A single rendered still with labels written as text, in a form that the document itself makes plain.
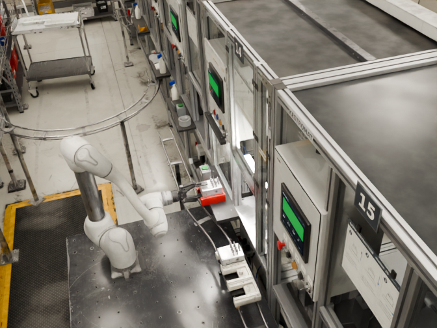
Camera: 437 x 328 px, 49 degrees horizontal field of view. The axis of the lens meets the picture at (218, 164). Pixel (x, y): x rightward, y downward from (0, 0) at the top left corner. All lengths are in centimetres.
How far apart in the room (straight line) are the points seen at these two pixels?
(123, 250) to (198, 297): 50
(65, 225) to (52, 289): 70
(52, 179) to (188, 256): 237
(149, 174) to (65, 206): 85
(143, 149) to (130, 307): 263
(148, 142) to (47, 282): 196
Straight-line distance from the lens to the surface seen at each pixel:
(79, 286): 301
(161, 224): 281
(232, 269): 266
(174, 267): 297
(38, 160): 539
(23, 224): 461
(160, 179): 472
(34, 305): 393
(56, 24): 625
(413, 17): 242
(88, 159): 248
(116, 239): 282
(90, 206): 286
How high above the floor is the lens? 289
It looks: 37 degrees down
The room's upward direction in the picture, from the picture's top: 4 degrees counter-clockwise
